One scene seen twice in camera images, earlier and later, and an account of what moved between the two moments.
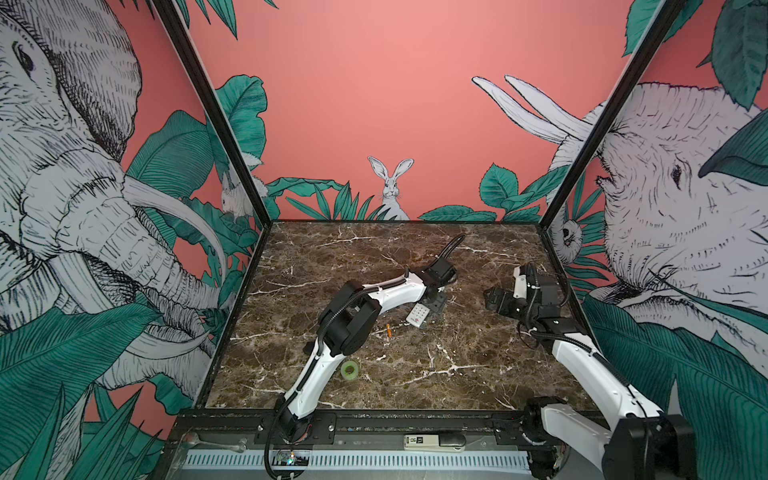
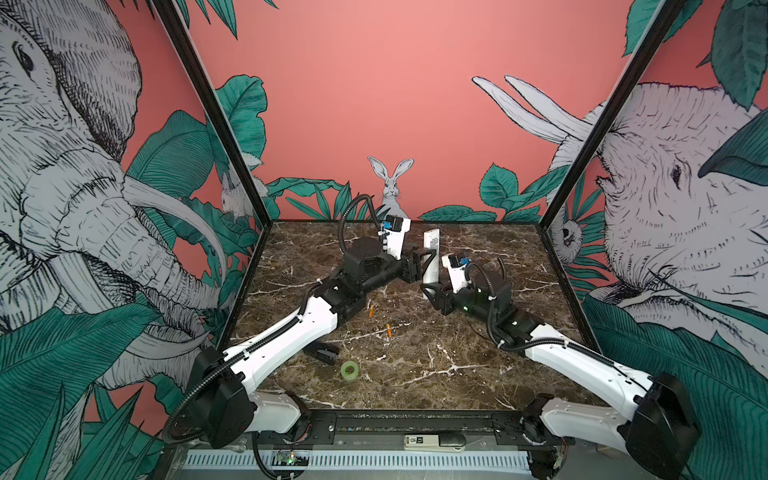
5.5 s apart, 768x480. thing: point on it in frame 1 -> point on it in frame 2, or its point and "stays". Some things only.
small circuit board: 288,458 stays
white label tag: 421,440 stays
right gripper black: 498,298 -> 445,298
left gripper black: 438,304 -> 415,274
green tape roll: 349,370 stays
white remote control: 417,314 -> 431,241
